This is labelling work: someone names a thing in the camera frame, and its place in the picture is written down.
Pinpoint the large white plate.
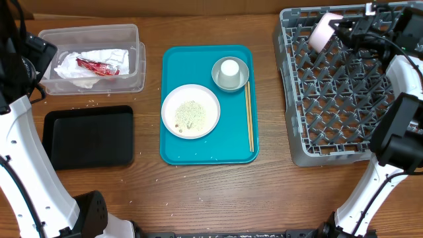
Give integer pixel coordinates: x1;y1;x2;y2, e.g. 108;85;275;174
161;84;221;139

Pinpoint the red snack wrapper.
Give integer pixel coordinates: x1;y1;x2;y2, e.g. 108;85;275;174
76;58;120;76

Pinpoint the teal plastic tray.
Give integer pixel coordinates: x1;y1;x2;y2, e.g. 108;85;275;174
160;45;259;165

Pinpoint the black tray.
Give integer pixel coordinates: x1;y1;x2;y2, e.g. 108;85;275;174
42;105;134;171

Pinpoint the clear plastic waste bin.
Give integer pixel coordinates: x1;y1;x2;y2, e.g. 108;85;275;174
38;24;146;95

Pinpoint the white napkin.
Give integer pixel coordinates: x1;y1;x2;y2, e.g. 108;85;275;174
54;49;130;89

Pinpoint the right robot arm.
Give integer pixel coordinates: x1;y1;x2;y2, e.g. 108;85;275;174
308;2;422;237

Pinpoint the wooden chopstick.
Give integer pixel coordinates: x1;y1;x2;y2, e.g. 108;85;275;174
245;84;251;152
245;81;254;152

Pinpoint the small pink bowl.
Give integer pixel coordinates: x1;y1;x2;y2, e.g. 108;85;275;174
308;13;343;53

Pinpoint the white paper cup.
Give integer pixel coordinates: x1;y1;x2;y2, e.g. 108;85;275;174
217;59;240;89

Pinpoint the wooden chopstick right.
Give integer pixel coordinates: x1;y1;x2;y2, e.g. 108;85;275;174
245;81;254;152

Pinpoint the grey dishwasher rack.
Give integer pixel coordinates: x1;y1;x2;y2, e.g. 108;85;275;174
272;0;423;167

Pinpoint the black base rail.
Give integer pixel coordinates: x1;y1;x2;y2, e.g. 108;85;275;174
139;229;318;238

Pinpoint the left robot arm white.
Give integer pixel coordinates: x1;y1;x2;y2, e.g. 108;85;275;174
1;0;142;238

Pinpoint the grey-white bowl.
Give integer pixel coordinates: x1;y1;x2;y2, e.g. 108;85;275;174
211;56;250;93

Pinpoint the wooden chopstick left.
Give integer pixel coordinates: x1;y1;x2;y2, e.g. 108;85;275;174
245;84;251;152

